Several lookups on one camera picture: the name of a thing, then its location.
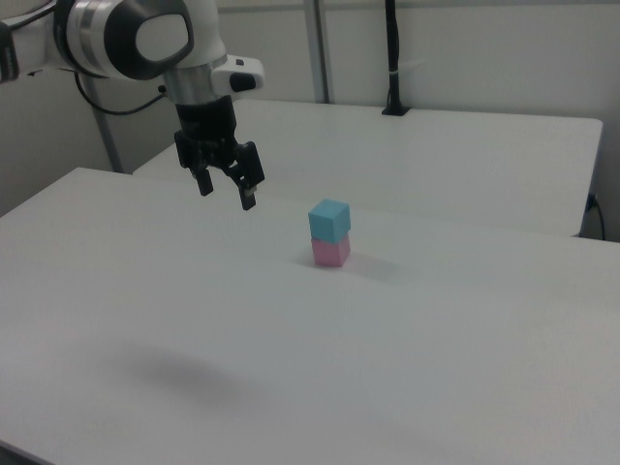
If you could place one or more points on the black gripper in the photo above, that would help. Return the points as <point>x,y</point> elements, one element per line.
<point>206,131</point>

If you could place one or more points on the blue cube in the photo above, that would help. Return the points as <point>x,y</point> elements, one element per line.
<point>328,220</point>

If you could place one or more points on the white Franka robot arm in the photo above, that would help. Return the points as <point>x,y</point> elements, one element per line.
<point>111,39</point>

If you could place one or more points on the pink cube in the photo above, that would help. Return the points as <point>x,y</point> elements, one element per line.
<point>330,254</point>

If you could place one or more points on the white table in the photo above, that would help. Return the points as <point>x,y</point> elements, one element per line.
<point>412,160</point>

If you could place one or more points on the black pole with base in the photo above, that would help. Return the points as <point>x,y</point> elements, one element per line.
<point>393,58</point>

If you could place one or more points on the grey metal frame post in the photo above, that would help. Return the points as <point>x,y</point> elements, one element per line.
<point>109,140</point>

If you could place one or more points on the grey vertical wall profile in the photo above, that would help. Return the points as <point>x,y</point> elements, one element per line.
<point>319,48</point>

